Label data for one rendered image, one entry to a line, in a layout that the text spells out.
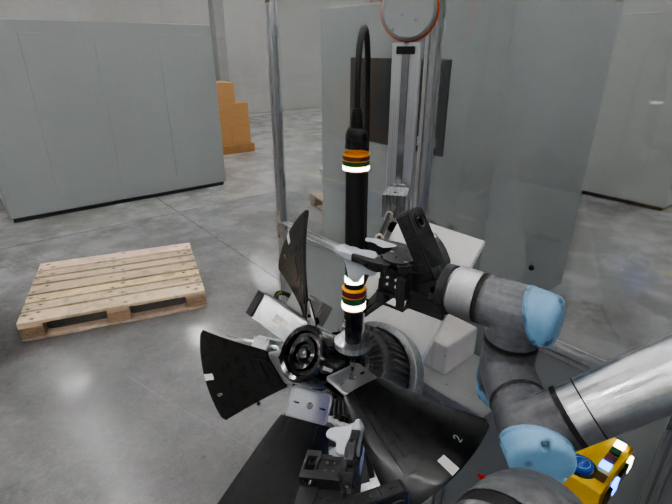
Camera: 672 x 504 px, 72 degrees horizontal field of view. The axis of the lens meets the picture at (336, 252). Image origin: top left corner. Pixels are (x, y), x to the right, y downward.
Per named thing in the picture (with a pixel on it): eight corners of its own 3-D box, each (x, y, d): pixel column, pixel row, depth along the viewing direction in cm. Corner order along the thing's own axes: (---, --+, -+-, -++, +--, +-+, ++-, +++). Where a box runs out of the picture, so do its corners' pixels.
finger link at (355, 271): (325, 278, 79) (374, 292, 75) (325, 247, 77) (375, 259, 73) (334, 271, 82) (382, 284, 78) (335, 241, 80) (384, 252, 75)
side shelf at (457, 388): (430, 337, 166) (431, 330, 165) (524, 388, 141) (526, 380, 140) (384, 365, 152) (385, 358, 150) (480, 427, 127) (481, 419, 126)
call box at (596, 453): (572, 455, 101) (582, 418, 97) (621, 485, 94) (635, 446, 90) (536, 498, 91) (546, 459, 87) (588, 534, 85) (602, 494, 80)
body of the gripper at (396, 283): (371, 301, 76) (437, 327, 69) (373, 253, 72) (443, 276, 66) (395, 284, 81) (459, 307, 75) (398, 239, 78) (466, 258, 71)
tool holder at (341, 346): (341, 327, 93) (341, 284, 89) (375, 331, 92) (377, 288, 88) (330, 353, 85) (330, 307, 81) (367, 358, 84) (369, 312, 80)
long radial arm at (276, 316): (355, 348, 120) (329, 337, 111) (341, 374, 119) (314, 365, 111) (290, 305, 140) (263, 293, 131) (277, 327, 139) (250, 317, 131)
